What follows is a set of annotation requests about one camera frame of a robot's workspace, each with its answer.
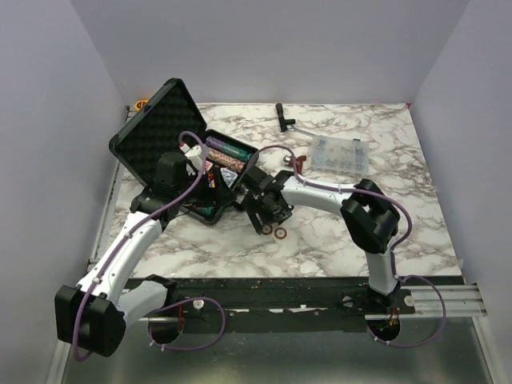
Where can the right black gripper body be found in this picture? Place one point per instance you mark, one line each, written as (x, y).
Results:
(270, 215)

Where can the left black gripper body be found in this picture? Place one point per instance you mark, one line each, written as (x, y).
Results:
(205, 197)

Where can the black poker chip case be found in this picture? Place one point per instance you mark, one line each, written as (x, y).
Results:
(149, 147)

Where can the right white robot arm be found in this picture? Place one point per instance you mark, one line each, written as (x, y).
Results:
(371, 219)

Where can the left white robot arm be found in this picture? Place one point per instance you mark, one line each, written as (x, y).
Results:
(94, 314)

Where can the blue card deck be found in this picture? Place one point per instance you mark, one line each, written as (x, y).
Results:
(229, 177)

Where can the brown copper tool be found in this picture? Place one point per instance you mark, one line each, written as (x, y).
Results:
(294, 162)

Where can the clear plastic organizer box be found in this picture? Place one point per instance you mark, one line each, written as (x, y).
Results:
(339, 155)

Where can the black T-handle wrench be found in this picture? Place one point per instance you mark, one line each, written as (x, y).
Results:
(288, 124)

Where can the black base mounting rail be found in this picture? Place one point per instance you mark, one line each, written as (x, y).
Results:
(279, 305)

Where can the aluminium extrusion rail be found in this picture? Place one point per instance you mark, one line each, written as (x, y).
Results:
(462, 301)

